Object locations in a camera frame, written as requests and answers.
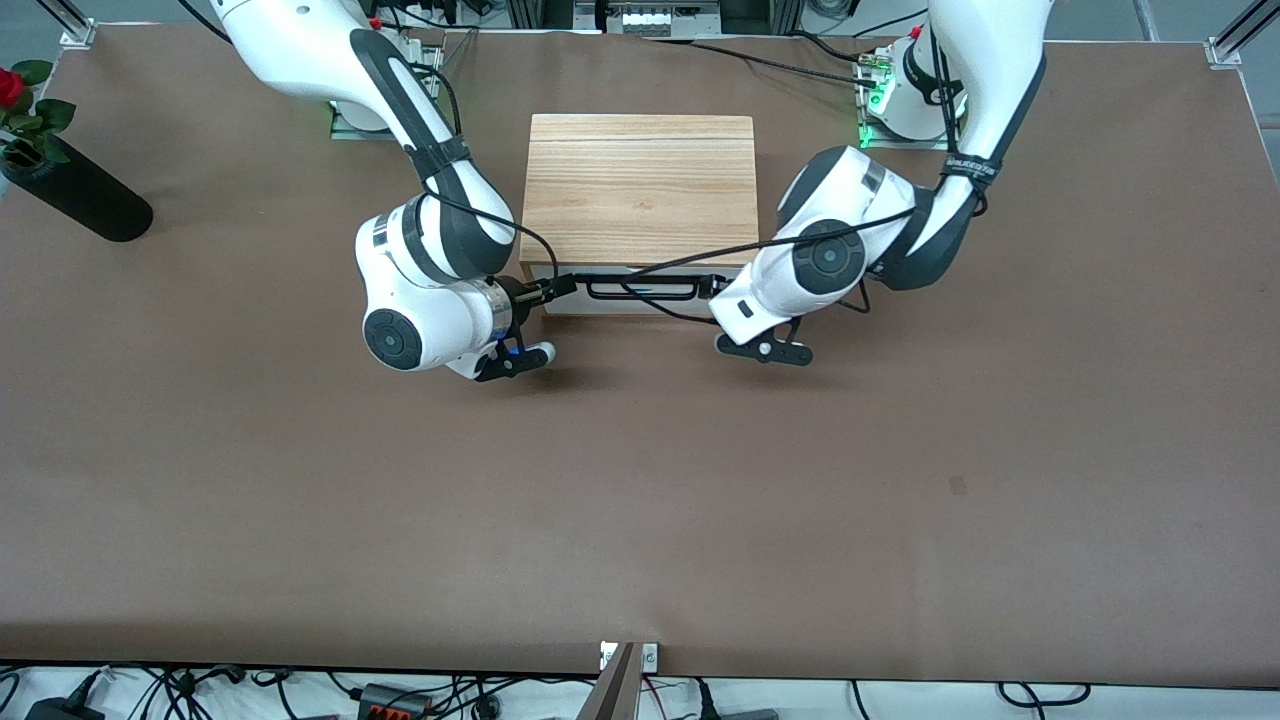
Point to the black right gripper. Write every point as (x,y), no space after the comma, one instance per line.
(524,295)

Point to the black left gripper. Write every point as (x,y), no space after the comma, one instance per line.
(717,285)

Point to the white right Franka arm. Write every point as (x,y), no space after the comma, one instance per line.
(420,300)

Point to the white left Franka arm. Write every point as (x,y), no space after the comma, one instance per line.
(830,260)

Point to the light wooden drawer cabinet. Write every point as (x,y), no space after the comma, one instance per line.
(640,190)

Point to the white power strip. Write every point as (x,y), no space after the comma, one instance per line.
(655,20)

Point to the grey floor box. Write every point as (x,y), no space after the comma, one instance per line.
(748,714)

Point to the black connector with orange levers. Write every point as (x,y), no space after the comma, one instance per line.
(392,702)

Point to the black cylindrical vase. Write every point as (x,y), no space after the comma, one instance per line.
(85,195)

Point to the red artificial rose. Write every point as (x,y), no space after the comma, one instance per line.
(12,88)

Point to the black power adapter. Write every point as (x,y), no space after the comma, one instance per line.
(62,711)

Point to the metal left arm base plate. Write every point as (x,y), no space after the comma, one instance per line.
(905,143)

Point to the small metal edge bracket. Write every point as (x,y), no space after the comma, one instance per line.
(648,657)

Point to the wooden camera mount strip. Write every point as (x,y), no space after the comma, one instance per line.
(610,695)

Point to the aluminium corner profile bracket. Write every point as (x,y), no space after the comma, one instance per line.
(75,35)
(1225,52)

